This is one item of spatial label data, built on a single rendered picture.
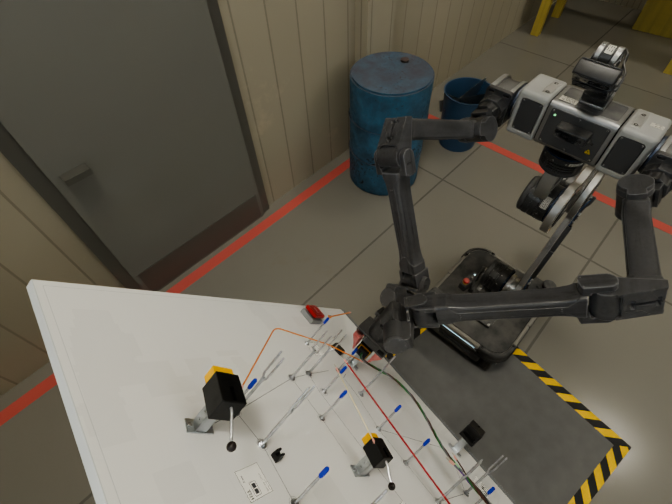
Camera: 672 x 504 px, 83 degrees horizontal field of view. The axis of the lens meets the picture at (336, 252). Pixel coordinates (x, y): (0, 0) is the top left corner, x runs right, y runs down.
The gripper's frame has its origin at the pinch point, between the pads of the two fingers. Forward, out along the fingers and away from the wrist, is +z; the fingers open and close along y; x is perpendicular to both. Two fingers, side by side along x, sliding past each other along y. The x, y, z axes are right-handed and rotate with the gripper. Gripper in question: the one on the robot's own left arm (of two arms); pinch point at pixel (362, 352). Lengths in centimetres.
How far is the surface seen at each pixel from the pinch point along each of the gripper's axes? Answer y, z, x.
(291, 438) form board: 2.0, -9.6, -38.5
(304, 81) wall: -151, -2, 145
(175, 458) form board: -7, -19, -58
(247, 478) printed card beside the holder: 1, -16, -51
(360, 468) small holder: 15.5, -7.1, -30.5
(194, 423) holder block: -10, -17, -53
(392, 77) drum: -105, -32, 167
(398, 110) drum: -88, -19, 159
